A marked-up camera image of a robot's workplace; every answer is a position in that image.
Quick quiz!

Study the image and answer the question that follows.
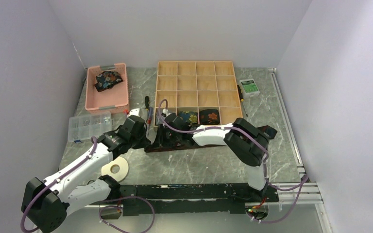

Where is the thin black yellow screwdriver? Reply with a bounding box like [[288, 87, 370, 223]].
[[237, 85, 248, 117]]

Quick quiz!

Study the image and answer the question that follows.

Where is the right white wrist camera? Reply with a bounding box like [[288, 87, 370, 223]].
[[161, 108, 173, 118]]

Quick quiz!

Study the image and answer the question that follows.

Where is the white tape roll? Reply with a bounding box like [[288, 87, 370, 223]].
[[101, 157, 129, 182]]

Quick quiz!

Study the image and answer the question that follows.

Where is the navy yellow rolled tie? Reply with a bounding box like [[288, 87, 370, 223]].
[[178, 111, 198, 124]]

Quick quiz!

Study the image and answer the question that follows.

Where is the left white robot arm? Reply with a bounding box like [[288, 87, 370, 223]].
[[20, 116, 150, 233]]

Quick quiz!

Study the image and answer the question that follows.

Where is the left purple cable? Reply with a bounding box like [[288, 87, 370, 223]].
[[98, 196, 156, 233]]

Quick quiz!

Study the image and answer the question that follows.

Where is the wooden compartment tray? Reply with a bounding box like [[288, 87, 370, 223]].
[[154, 61, 243, 125]]

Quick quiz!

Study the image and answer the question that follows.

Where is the aluminium rail at right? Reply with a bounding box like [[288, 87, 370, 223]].
[[268, 68, 306, 177]]

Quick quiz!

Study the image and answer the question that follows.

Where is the pink plastic basket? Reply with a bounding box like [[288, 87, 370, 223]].
[[85, 63, 130, 114]]

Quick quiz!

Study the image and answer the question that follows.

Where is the black orange rolled tie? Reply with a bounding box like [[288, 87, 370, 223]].
[[199, 108, 220, 125]]

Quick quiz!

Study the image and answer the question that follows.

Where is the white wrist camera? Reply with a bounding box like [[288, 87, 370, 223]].
[[161, 108, 173, 118], [123, 108, 140, 117]]

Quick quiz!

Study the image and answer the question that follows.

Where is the black floral tie in basket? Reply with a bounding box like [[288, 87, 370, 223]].
[[94, 71, 123, 92]]

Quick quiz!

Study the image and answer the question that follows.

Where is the dark red floral tie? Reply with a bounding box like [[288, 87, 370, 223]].
[[144, 125, 218, 153]]

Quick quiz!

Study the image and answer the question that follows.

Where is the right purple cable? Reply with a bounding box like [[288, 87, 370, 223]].
[[157, 99, 310, 225]]

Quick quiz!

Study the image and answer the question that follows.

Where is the purple cable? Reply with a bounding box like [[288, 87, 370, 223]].
[[98, 196, 156, 233], [157, 99, 310, 225]]

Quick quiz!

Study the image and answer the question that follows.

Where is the blue red screwdriver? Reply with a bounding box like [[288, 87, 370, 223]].
[[146, 106, 153, 130]]

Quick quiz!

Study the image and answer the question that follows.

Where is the green white small box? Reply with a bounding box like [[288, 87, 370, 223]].
[[238, 78, 260, 99]]

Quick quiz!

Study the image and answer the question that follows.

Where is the clear plastic screw box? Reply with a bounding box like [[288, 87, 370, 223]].
[[68, 112, 112, 143]]

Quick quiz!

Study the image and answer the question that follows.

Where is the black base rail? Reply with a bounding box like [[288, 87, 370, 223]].
[[88, 183, 279, 216]]

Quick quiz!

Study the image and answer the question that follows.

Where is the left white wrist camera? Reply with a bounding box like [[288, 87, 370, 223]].
[[123, 108, 140, 117]]

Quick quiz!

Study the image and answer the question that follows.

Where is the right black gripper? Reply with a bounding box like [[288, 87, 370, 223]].
[[152, 124, 181, 149]]

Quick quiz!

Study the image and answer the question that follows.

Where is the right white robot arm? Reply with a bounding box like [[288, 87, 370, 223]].
[[159, 113, 270, 201]]

